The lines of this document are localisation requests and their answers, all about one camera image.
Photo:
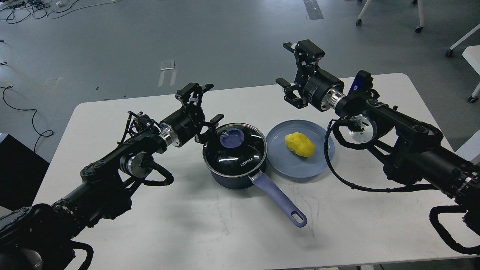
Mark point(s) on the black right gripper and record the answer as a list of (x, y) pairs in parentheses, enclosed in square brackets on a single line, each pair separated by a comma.
[(319, 82)]

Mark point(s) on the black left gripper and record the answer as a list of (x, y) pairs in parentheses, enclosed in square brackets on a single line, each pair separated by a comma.
[(188, 121)]

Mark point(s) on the glass pot lid blue knob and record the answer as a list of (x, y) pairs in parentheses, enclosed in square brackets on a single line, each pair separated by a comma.
[(236, 150)]

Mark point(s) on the yellow potato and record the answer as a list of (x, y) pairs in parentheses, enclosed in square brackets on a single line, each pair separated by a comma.
[(300, 144)]

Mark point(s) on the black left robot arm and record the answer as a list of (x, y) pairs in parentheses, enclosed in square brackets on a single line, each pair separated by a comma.
[(41, 237)]

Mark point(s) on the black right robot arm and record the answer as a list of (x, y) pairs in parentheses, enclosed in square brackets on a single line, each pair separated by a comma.
[(410, 150)]

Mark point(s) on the blue round plate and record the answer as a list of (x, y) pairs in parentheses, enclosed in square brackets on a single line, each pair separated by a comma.
[(287, 162)]

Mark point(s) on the white table leg right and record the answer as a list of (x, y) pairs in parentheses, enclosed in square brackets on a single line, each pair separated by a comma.
[(472, 55)]

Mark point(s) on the dark blue saucepan purple handle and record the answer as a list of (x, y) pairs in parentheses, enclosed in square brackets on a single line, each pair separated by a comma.
[(260, 179)]

